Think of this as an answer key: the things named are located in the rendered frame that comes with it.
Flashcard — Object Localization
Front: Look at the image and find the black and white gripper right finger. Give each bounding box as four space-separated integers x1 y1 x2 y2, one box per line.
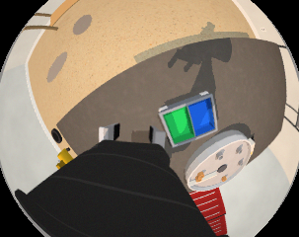
149 125 166 148

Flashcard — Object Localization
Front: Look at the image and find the grey metal bushing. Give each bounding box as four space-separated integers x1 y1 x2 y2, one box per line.
216 152 224 161
238 160 244 166
236 146 243 154

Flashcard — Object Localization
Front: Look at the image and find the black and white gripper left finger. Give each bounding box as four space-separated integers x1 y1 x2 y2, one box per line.
99 123 120 142

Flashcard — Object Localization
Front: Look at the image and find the grey two-compartment bin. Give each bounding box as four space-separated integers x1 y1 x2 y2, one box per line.
159 91 218 148

